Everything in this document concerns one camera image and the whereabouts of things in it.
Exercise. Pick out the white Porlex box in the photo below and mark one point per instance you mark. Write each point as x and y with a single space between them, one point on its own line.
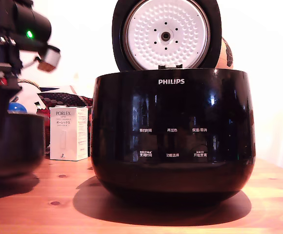
63 136

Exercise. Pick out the orange patterned vase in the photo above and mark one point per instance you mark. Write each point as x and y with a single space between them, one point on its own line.
225 54

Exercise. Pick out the black rice cooker lid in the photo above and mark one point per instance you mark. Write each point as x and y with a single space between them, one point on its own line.
166 36

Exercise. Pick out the black Philips rice cooker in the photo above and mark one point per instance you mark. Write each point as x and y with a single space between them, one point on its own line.
173 146

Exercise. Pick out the white camera box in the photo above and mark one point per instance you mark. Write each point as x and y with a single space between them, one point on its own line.
51 57

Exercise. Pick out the blue ball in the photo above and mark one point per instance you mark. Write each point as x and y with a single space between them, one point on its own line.
18 108

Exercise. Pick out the black metallic pot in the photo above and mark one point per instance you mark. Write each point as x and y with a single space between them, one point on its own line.
14 146

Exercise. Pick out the red pouch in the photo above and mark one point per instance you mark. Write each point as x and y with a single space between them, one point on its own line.
43 112

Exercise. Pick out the dark dotted patterned cloth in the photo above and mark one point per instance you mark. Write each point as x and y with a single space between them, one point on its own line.
63 98

